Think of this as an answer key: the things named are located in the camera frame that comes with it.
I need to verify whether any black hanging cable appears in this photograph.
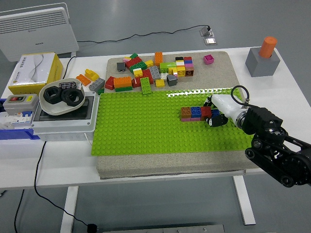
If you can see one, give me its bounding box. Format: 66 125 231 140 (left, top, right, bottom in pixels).
14 189 25 233

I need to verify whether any white bowl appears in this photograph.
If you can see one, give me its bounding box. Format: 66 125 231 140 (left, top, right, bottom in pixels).
39 77 86 116

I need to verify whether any green studded baseplate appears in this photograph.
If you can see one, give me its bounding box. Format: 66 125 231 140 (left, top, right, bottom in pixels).
90 87 259 156

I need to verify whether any lime green long brick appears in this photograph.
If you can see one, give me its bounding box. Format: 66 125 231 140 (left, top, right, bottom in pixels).
159 62 177 73

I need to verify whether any yellow white tissue box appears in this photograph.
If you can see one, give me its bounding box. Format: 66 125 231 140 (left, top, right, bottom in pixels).
8 52 64 95

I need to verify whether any black cord with plug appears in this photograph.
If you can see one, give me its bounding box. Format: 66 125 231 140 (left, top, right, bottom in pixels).
34 140 99 233

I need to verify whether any green two-by-four brick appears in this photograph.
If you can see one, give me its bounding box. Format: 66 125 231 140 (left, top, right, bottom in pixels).
140 77 154 96

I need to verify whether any open metal floor socket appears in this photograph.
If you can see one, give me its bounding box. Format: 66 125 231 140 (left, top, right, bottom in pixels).
199 25 215 37

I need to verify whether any orange flat toy brick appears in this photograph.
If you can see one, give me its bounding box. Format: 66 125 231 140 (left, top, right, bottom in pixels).
75 74 92 86

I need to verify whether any light grey studded brick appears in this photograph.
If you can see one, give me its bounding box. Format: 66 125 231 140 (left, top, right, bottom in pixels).
149 66 161 80

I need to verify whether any black robot wrist cable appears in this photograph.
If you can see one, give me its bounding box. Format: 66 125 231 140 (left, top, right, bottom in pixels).
230 85 252 109

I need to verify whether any white panel heater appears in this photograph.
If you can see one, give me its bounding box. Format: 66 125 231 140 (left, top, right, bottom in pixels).
0 2 80 63

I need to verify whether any large red toy brick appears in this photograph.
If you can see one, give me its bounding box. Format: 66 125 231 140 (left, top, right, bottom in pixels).
132 69 154 88
125 57 143 68

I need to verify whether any grey push-button switch box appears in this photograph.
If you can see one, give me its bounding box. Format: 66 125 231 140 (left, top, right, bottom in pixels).
2 94 40 115

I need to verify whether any small black terminal block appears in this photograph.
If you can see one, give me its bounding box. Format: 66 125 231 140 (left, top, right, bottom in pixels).
59 81 76 90

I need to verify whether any red sloped toy brick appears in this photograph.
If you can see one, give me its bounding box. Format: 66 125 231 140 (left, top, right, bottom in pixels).
104 76 115 91

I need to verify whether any grey-brown foam mat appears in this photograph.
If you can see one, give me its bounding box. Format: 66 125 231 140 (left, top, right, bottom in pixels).
96 50 267 180

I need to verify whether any orange cylinder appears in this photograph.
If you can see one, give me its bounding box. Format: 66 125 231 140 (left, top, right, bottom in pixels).
259 36 278 58

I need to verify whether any white blue circuit breaker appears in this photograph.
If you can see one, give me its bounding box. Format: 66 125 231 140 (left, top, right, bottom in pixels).
0 110 34 129

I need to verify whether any white table leg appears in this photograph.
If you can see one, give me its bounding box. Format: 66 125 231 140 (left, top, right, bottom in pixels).
232 175 256 226
60 186 80 233

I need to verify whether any grey holder block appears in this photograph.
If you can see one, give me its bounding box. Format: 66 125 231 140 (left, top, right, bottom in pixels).
245 47 281 78

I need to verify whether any large black hex nut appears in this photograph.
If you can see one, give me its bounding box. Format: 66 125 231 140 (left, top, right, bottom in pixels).
60 89 85 107
43 86 64 105

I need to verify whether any long dark green brick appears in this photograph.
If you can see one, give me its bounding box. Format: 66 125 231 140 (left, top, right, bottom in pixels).
129 62 148 73

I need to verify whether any blue plastic bin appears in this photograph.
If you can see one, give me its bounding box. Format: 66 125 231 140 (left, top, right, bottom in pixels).
0 98 41 141

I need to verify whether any orange two-by-four brick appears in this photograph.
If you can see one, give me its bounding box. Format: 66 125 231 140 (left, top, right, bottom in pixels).
113 76 133 88

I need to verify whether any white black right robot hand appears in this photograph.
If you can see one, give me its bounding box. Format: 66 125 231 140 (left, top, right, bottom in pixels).
203 94 246 128

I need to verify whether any grey electrical enclosure box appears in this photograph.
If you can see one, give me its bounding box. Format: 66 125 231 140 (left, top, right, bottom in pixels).
31 91 101 142

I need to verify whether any yellow sloped toy brick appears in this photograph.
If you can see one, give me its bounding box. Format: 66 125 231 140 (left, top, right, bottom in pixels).
85 68 100 81

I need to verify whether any light grey long brick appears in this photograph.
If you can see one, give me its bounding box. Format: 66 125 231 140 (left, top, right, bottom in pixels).
88 78 105 92

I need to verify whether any black cable on table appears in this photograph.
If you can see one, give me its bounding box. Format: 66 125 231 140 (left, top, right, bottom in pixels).
63 55 77 80

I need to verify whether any black heater power cable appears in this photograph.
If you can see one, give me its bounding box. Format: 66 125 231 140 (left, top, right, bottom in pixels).
78 25 211 44

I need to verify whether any red square toy brick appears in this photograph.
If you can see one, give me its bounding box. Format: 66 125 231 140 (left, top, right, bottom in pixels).
200 106 212 121

